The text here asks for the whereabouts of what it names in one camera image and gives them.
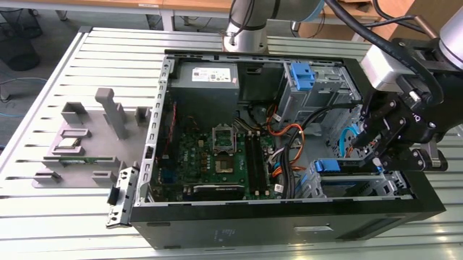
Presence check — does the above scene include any long wooden desk white frame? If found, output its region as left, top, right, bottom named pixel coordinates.
left=0, top=0, right=232, bottom=32

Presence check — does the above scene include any grey parts rack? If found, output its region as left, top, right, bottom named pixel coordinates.
left=30, top=88, right=155, bottom=189

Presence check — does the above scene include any silver drive cage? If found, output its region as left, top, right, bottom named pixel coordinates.
left=277, top=62, right=363, bottom=131

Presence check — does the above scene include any orange wire bundle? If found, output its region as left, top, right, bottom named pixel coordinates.
left=267, top=104, right=307, bottom=178

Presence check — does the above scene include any hard disk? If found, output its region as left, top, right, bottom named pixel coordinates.
left=297, top=159, right=387, bottom=197

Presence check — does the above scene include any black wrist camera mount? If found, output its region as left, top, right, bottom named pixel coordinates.
left=389, top=37, right=463, bottom=74

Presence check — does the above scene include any metal socket cover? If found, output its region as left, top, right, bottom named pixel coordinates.
left=211, top=123, right=237, bottom=155

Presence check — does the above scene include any grey power supply unit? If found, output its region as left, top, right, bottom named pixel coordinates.
left=168, top=61, right=241, bottom=128

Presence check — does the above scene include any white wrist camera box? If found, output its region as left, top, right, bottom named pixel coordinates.
left=360, top=44, right=403, bottom=90

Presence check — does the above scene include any CPU socket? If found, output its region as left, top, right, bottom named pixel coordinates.
left=212, top=155, right=236, bottom=176

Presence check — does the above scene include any green motherboard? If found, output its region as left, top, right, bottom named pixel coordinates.
left=155, top=127, right=281, bottom=201

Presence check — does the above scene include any blue data wire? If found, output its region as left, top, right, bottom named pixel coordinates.
left=339, top=126, right=361, bottom=158

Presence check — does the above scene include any thin red wire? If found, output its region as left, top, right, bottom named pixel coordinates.
left=160, top=102, right=179, bottom=160

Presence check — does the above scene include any blue drive carrier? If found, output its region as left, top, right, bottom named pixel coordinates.
left=289, top=62, right=315, bottom=92

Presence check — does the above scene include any black case cable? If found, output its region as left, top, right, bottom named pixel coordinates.
left=281, top=99, right=364, bottom=200

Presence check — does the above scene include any black plastic duct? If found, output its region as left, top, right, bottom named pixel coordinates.
left=237, top=62, right=285, bottom=102

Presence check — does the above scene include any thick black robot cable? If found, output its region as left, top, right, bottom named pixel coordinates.
left=323, top=0, right=444, bottom=106

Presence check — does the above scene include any black RAM slot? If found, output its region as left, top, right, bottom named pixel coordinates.
left=244, top=131, right=261, bottom=196

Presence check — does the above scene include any black graphics card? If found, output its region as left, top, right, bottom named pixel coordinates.
left=183, top=183, right=245, bottom=202

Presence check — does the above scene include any wooden cabinet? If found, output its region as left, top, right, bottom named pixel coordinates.
left=368, top=0, right=463, bottom=44

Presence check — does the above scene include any silver CPU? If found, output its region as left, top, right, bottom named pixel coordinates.
left=57, top=137, right=81, bottom=148

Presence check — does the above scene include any short wooden desk white frame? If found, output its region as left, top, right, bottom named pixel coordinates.
left=317, top=1, right=383, bottom=42

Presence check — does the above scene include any black waste bin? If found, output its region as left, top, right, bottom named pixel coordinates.
left=0, top=21, right=44, bottom=72

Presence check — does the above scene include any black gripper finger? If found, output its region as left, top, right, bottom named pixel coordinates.
left=373, top=116, right=435, bottom=171
left=353, top=92, right=400, bottom=148

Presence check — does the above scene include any silver disk bay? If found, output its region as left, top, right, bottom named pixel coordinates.
left=309, top=158, right=415, bottom=200

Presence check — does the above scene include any green RAM stick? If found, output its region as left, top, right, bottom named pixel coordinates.
left=42, top=155, right=113, bottom=165

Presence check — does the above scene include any blue floor cable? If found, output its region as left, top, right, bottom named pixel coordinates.
left=0, top=77, right=46, bottom=119

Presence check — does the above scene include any black PC case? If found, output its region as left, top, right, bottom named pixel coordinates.
left=104, top=48, right=447, bottom=250

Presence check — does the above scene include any silver expansion card retainer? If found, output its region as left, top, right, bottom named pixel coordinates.
left=105, top=163, right=141, bottom=230

